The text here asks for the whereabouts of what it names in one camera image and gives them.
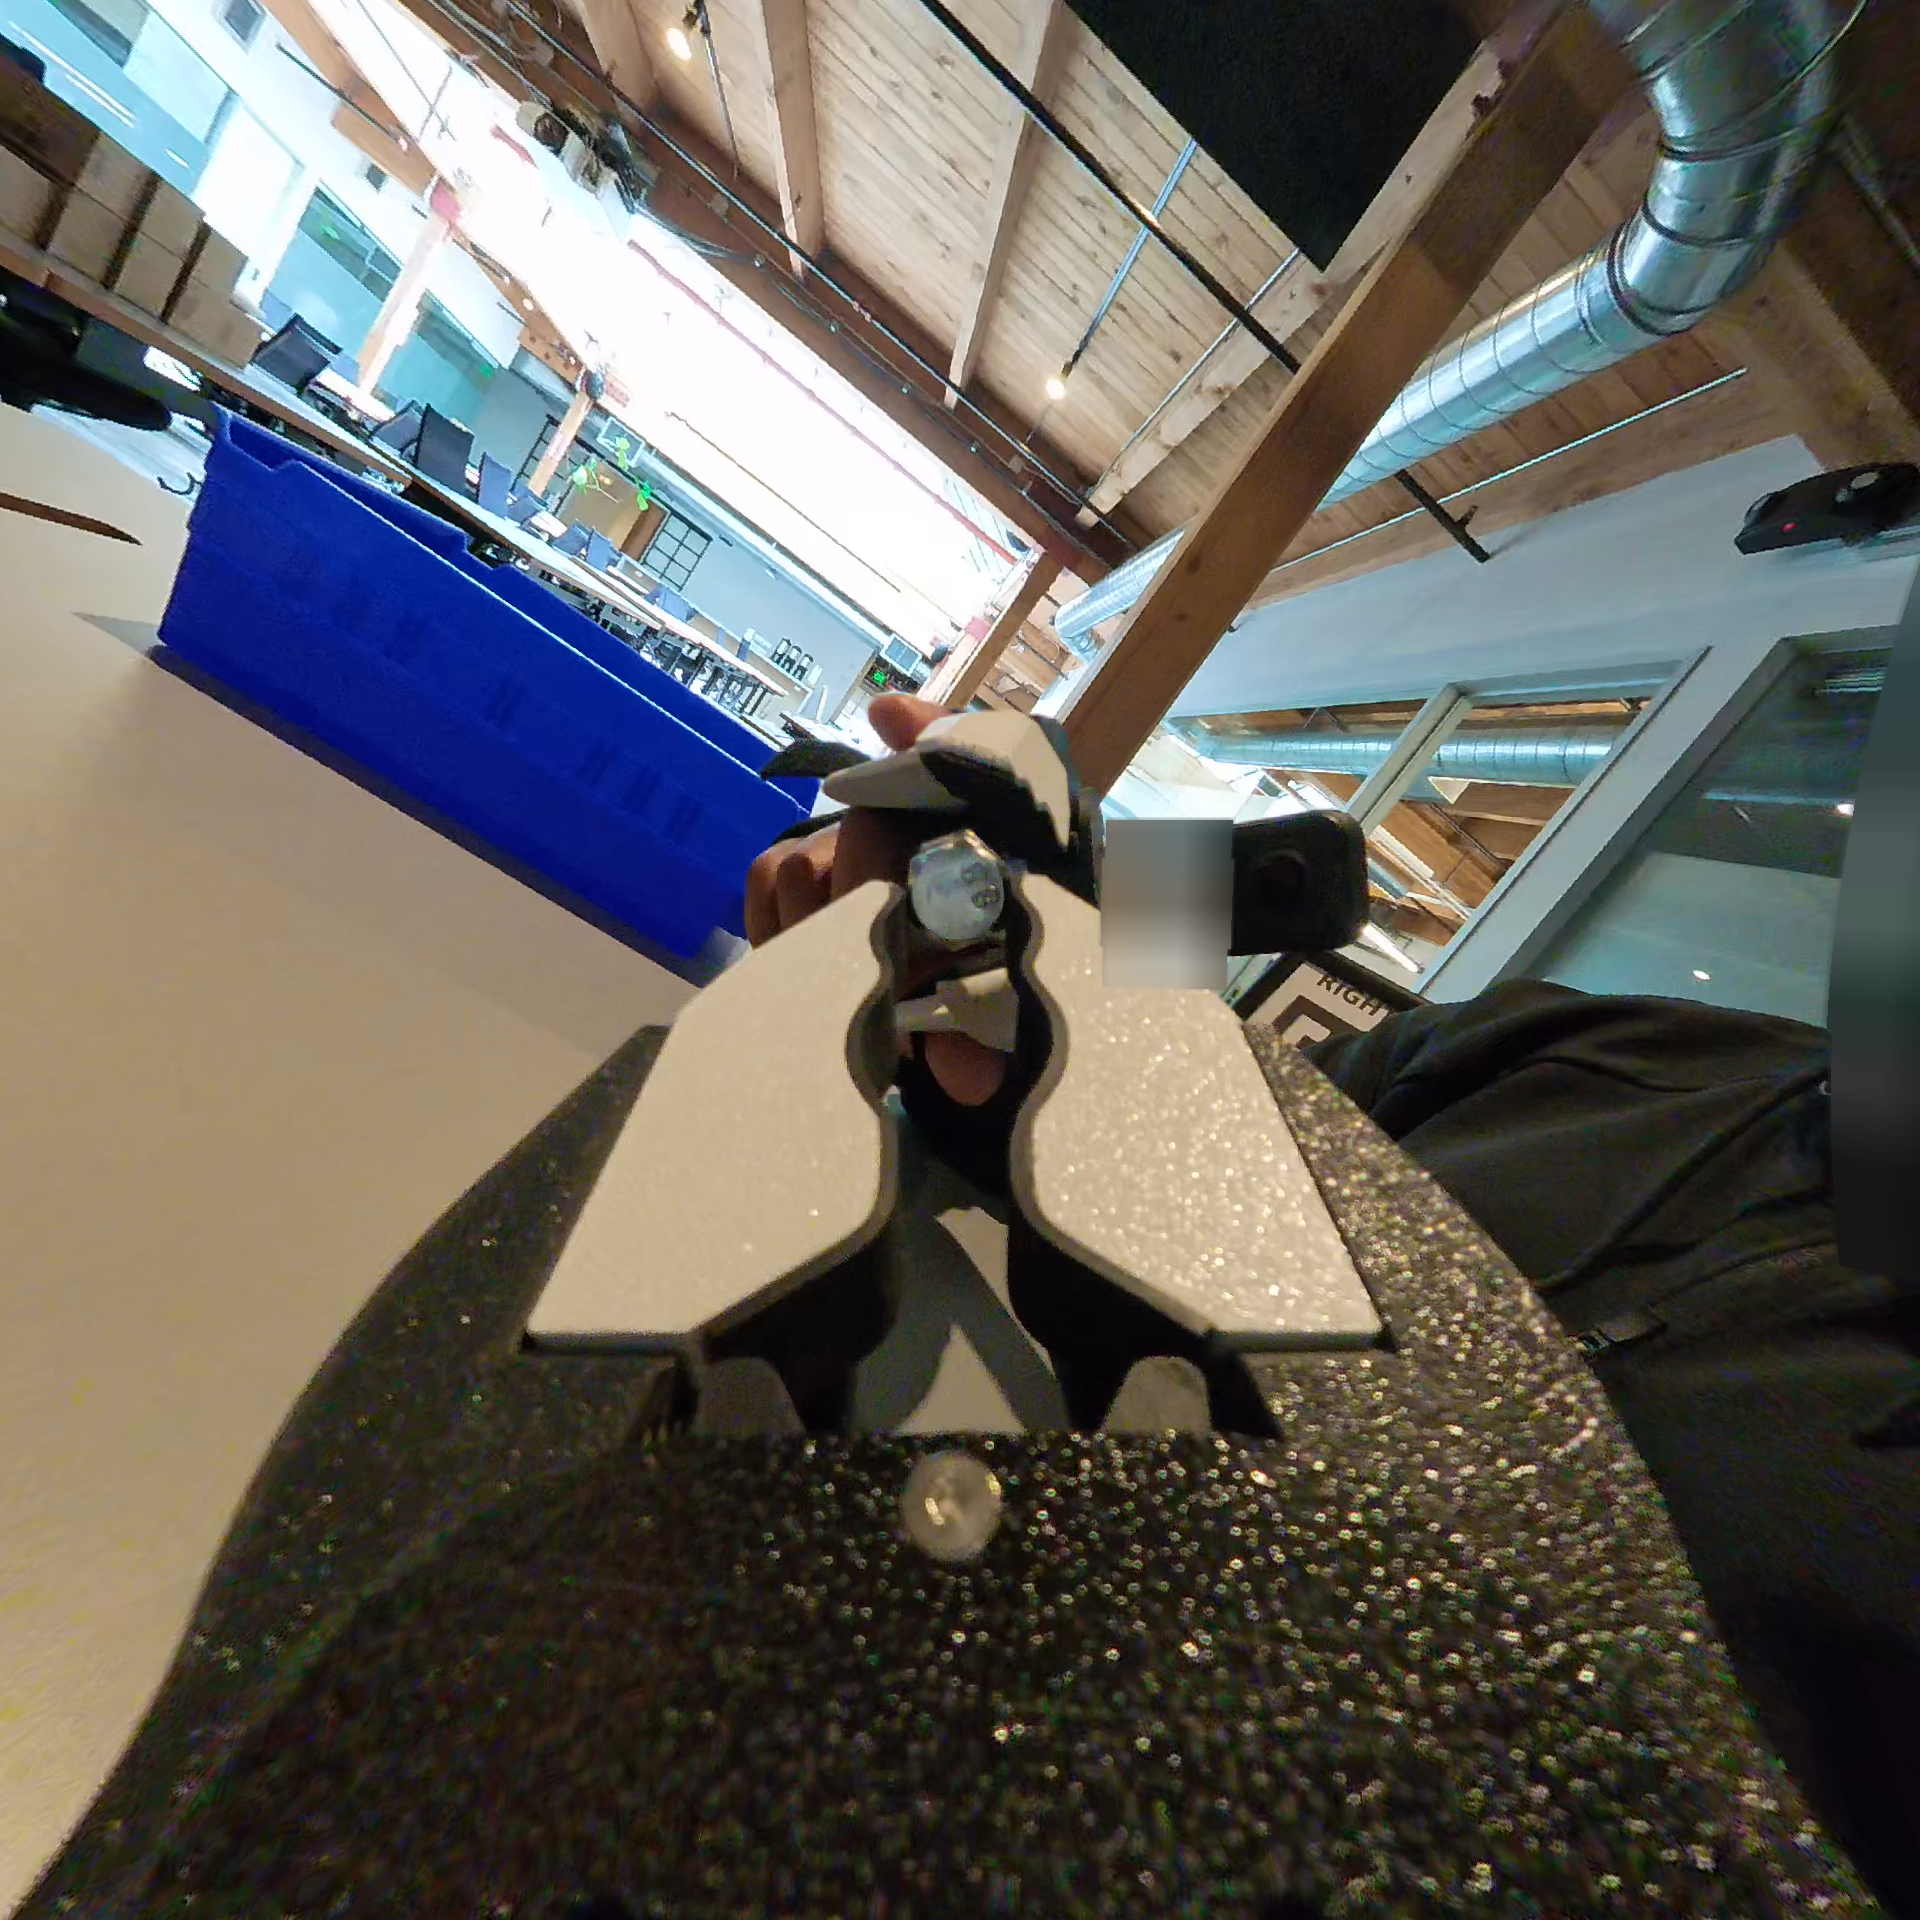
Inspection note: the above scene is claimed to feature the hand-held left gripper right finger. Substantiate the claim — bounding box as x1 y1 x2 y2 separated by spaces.
1005 878 1384 1343

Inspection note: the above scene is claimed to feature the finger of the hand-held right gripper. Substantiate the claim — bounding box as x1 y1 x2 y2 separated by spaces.
912 710 1076 845

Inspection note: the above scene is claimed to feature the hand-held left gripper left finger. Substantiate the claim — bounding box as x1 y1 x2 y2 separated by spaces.
520 878 905 1353

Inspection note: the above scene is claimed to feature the silver hex bolt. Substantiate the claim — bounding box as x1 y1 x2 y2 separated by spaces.
902 839 1004 941

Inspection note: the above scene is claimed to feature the blue plastic bin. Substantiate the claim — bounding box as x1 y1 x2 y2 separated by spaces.
153 405 825 989

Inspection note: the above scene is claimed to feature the person's right forearm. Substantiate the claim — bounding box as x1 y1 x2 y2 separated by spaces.
1304 983 1840 1308

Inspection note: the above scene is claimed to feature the person's right hand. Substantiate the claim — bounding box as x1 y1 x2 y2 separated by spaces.
745 692 942 950

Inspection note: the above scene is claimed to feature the framed black-white marker sign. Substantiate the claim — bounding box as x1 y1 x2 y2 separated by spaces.
1241 961 1423 1058

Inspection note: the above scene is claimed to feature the green hanging decoration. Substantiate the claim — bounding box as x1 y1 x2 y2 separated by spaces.
566 442 662 519

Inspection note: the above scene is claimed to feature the person's black jacket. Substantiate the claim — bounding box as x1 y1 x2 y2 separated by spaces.
1528 1245 1920 1892

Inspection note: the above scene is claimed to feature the black ceiling panel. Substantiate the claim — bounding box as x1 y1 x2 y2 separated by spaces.
1062 0 1519 275

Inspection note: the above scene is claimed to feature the black office chair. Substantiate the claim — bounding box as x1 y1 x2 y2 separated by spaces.
0 285 178 434

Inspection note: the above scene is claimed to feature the stack of cardboard boxes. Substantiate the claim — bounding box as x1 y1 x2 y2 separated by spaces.
0 60 273 374

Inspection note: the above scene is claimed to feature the wooden support post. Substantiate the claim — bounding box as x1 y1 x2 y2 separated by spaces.
933 546 1070 721
1053 30 1640 798

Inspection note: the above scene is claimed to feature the thin silver air duct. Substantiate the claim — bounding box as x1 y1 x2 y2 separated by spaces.
1191 717 1652 785

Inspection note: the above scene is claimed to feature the black wall sensor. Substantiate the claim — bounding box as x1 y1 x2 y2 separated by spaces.
1733 461 1920 559

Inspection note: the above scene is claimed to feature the elbowed silver air duct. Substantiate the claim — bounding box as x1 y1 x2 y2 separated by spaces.
1318 0 1884 511

